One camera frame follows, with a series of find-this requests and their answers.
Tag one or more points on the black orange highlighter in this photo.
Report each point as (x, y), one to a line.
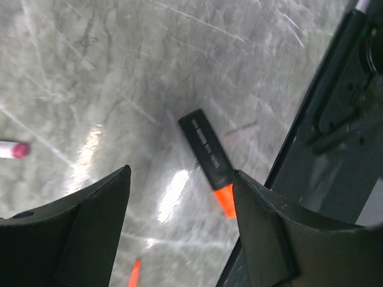
(211, 157)

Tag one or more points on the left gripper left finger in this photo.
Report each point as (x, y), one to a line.
(71, 241)

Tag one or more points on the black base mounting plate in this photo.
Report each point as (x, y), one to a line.
(331, 159)

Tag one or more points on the orange pencil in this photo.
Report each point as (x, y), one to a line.
(134, 276)

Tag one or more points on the white pen pink ends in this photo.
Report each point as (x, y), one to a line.
(13, 150)

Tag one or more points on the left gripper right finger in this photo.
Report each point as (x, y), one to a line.
(285, 244)

